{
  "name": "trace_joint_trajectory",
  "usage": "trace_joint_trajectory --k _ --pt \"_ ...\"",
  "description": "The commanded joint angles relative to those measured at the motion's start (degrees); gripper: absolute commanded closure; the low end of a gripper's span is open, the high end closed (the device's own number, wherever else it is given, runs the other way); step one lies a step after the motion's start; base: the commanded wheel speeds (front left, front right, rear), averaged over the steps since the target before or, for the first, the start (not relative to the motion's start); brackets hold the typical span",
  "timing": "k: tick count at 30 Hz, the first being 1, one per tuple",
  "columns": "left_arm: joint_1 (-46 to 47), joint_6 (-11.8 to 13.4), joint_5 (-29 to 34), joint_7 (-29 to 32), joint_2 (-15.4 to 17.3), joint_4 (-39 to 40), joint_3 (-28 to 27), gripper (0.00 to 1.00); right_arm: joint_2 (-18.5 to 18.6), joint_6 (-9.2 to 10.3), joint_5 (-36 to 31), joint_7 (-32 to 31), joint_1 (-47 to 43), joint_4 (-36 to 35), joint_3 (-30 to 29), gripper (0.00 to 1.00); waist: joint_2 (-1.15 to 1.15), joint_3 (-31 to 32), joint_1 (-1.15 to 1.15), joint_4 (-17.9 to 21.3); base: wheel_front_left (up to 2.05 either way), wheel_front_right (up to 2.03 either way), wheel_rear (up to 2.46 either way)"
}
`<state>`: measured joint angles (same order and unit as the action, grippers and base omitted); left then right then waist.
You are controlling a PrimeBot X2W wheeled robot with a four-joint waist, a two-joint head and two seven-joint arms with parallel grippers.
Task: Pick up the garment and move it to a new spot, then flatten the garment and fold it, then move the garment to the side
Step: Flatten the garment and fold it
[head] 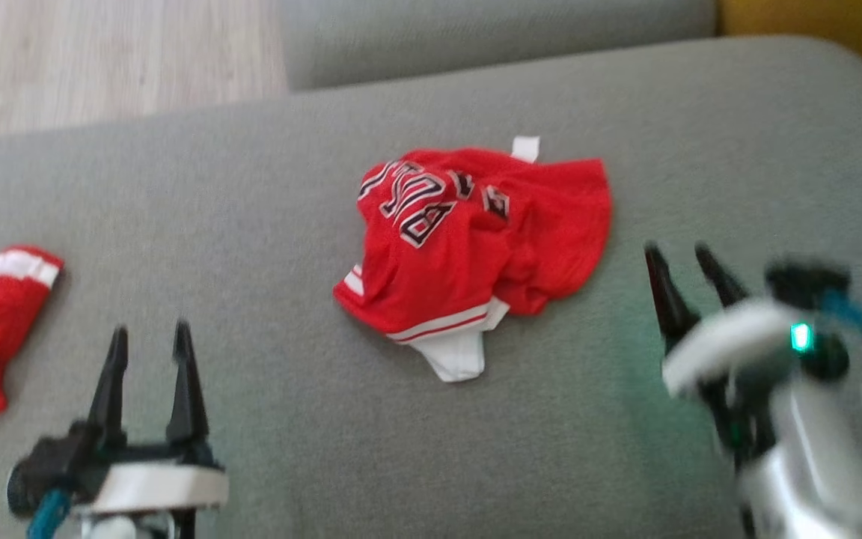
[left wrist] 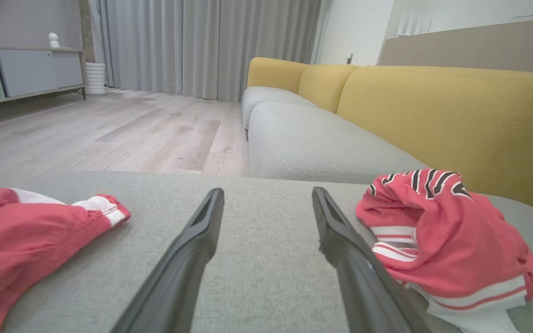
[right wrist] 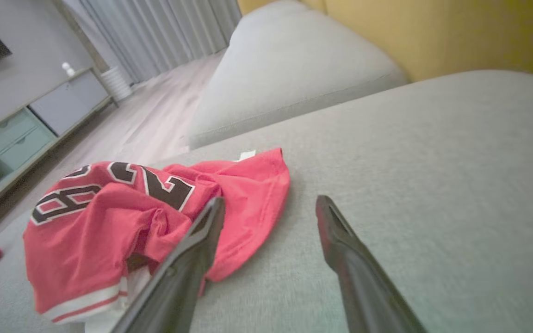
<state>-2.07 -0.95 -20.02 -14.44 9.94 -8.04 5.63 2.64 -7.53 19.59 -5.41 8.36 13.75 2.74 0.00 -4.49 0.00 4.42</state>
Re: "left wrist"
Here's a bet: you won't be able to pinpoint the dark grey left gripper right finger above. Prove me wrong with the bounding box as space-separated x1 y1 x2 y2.
312 187 434 333

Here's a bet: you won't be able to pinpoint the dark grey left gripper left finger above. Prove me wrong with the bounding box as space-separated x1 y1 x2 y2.
111 188 225 333

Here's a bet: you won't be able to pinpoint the red jersey with striped trim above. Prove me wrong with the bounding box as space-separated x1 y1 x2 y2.
356 169 533 333

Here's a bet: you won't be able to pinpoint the red shorts with white stripe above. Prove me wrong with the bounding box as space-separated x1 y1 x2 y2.
0 187 131 333

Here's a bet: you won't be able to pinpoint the grey yellow sofa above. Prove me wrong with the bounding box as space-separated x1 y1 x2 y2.
0 171 533 333

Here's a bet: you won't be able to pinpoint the grey sofa seat cushion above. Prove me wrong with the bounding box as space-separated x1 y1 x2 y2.
248 102 429 185
242 86 318 130

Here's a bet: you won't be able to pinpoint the wide yellow sofa backrest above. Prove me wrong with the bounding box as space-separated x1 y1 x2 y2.
337 66 533 207

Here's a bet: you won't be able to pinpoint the small yellow sofa backrest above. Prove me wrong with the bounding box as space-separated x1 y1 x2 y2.
297 64 360 114
247 57 310 94

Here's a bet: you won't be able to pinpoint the white ribbed floor vase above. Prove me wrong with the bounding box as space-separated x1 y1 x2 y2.
85 62 108 96

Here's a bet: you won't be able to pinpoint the grey pleated curtain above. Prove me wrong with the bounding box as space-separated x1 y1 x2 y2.
88 0 322 102

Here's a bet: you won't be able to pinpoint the grey and green sideboard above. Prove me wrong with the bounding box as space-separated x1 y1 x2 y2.
0 45 87 110

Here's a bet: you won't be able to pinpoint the beige wall panel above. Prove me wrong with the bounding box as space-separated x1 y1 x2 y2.
379 18 533 80

